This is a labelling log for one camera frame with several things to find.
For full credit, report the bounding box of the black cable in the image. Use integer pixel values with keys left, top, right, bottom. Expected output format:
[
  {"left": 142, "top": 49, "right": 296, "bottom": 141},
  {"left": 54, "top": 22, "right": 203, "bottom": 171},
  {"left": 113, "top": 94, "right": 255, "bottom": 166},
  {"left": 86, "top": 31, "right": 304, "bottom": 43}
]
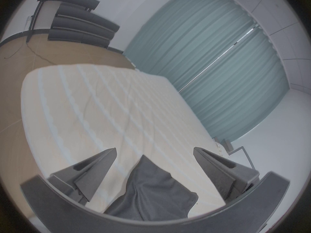
[{"left": 4, "top": 39, "right": 58, "bottom": 65}]

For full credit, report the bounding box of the black T-shirt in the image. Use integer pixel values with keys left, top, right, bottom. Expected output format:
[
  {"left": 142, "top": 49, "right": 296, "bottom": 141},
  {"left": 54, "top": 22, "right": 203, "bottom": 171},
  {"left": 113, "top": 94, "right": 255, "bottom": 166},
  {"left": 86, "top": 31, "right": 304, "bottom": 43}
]
[{"left": 104, "top": 154, "right": 199, "bottom": 222}]

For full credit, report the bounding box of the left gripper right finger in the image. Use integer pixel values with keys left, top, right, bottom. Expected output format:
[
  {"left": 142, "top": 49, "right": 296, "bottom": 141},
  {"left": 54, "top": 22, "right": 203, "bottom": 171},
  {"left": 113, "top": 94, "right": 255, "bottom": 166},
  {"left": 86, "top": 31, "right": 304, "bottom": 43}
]
[{"left": 193, "top": 147, "right": 260, "bottom": 201}]

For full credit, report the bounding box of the white printed pillow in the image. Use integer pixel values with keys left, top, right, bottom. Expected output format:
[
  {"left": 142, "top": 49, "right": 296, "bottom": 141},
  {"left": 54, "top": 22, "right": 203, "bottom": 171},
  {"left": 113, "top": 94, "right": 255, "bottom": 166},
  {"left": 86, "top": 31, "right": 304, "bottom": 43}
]
[{"left": 215, "top": 142, "right": 229, "bottom": 158}]

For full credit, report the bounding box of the black chest of drawers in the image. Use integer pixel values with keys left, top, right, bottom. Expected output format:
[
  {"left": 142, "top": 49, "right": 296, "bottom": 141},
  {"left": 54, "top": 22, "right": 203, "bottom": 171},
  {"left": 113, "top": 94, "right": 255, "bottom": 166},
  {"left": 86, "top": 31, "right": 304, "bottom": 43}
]
[{"left": 48, "top": 4, "right": 120, "bottom": 49}]

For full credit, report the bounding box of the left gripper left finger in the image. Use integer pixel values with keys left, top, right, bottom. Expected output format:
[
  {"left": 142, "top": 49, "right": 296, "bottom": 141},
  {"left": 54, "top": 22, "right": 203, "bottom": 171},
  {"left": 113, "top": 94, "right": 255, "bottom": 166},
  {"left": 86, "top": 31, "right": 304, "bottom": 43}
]
[{"left": 48, "top": 148, "right": 117, "bottom": 202}]

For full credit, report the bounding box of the grey bedside table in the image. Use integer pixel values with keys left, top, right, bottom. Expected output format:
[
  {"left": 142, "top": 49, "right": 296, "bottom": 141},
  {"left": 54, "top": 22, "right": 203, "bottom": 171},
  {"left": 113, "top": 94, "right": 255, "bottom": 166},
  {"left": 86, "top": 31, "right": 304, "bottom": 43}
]
[{"left": 214, "top": 137, "right": 234, "bottom": 153}]

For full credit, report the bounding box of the bed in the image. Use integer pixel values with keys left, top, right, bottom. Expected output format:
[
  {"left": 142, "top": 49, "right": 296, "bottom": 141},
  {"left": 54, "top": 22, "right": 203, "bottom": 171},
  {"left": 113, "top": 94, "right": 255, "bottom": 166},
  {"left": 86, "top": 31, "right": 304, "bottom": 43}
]
[{"left": 21, "top": 63, "right": 256, "bottom": 212}]

